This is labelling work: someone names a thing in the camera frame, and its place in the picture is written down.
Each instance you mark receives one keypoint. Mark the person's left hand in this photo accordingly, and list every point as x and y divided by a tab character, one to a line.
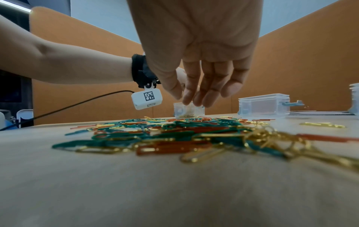
181	76

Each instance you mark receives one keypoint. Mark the person's right hand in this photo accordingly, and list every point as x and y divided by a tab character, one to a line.
196	33

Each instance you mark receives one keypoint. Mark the transparent box with blue latches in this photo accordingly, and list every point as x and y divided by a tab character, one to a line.
354	99
179	109
260	106

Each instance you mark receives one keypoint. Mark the sorted heap of gold clips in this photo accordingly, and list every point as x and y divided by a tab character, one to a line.
188	115

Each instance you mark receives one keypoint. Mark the pile of colored paper clips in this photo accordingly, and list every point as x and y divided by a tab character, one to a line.
179	130

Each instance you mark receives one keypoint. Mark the person's left forearm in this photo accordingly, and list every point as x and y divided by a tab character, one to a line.
70	64

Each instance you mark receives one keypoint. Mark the blue patterned desk mat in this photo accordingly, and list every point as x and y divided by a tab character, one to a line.
322	113

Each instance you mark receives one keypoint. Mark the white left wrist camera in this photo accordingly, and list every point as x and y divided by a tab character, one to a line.
140	102

